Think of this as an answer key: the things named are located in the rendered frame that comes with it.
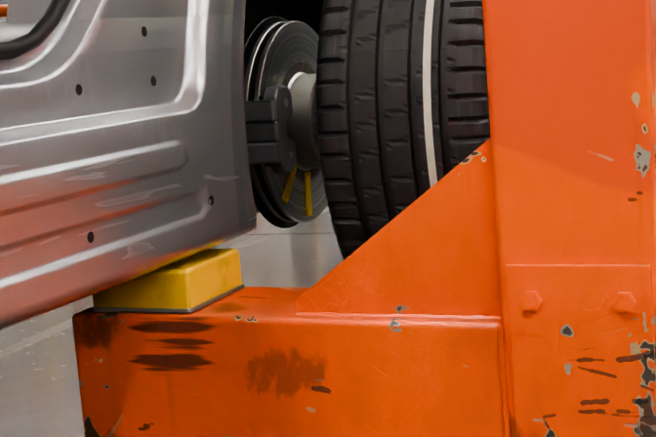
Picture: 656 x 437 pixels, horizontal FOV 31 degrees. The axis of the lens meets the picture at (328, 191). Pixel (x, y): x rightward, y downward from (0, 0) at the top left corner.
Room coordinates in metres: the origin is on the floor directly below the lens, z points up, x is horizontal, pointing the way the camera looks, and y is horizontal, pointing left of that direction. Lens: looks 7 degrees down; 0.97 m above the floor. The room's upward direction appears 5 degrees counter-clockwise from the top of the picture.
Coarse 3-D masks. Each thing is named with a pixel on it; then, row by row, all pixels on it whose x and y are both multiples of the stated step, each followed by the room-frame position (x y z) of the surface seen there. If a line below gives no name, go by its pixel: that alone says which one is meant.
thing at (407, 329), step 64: (448, 192) 1.20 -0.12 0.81; (384, 256) 1.23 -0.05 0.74; (448, 256) 1.20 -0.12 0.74; (128, 320) 1.34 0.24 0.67; (192, 320) 1.30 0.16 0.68; (256, 320) 1.27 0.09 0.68; (320, 320) 1.24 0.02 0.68; (384, 320) 1.22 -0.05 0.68; (448, 320) 1.19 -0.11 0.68; (128, 384) 1.34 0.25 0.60; (192, 384) 1.31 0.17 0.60; (256, 384) 1.27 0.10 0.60; (320, 384) 1.24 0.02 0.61; (384, 384) 1.21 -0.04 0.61; (448, 384) 1.19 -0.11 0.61
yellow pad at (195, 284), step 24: (168, 264) 1.37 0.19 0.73; (192, 264) 1.35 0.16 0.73; (216, 264) 1.38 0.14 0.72; (120, 288) 1.36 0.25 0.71; (144, 288) 1.34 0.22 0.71; (168, 288) 1.33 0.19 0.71; (192, 288) 1.33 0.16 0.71; (216, 288) 1.38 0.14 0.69; (240, 288) 1.43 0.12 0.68; (144, 312) 1.34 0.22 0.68; (168, 312) 1.33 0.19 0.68; (192, 312) 1.32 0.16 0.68
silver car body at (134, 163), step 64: (0, 0) 3.38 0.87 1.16; (64, 0) 1.22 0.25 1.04; (128, 0) 1.30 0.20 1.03; (192, 0) 1.42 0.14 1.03; (0, 64) 1.14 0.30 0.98; (64, 64) 1.19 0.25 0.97; (128, 64) 1.29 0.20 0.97; (192, 64) 1.40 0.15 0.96; (0, 128) 1.08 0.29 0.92; (64, 128) 1.15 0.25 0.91; (128, 128) 1.23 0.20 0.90; (192, 128) 1.35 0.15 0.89; (0, 192) 1.03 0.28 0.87; (64, 192) 1.11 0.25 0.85; (128, 192) 1.22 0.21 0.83; (192, 192) 1.35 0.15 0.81; (0, 256) 1.03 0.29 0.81; (64, 256) 1.12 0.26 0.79; (128, 256) 1.21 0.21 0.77; (0, 320) 1.02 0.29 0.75
